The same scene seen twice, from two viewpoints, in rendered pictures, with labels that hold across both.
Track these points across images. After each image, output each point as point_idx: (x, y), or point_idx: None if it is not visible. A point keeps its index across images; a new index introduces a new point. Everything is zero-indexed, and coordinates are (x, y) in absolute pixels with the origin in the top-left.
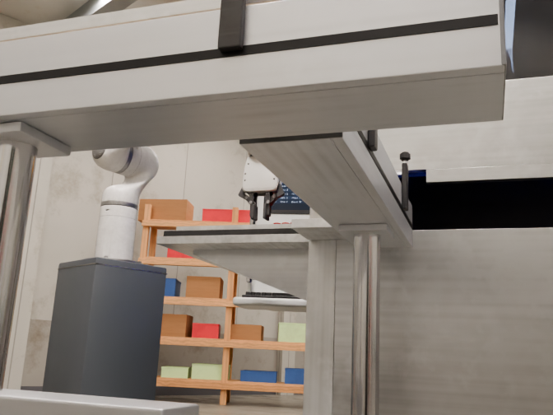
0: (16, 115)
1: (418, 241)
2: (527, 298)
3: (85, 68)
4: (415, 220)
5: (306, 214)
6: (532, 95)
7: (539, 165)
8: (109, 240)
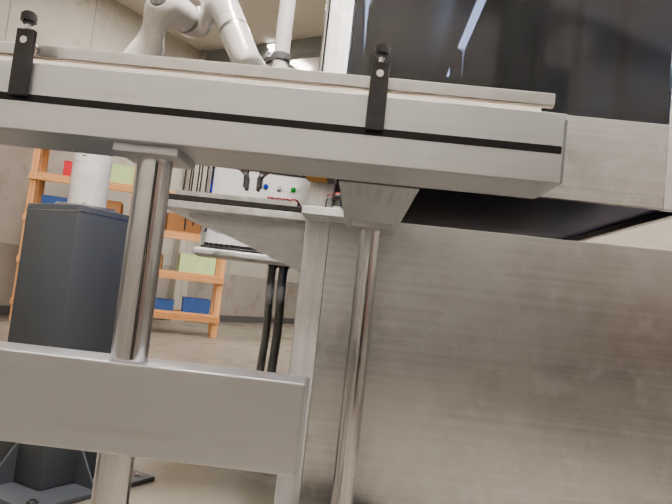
0: (178, 145)
1: (398, 232)
2: (475, 285)
3: (246, 118)
4: None
5: None
6: None
7: None
8: (85, 187)
